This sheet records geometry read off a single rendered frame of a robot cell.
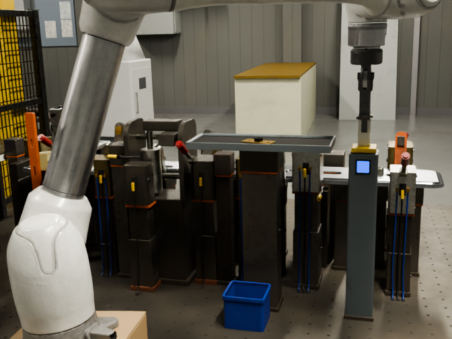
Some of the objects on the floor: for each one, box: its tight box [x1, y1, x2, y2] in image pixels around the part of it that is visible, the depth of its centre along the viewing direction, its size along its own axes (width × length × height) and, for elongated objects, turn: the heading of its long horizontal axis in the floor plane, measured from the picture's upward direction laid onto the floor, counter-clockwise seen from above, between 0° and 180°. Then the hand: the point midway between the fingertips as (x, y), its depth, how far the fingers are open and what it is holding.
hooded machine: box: [100, 36, 154, 142], centre depth 799 cm, size 78×71×154 cm
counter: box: [233, 62, 316, 135], centre depth 843 cm, size 82×260×88 cm, turn 174°
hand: (364, 132), depth 144 cm, fingers closed
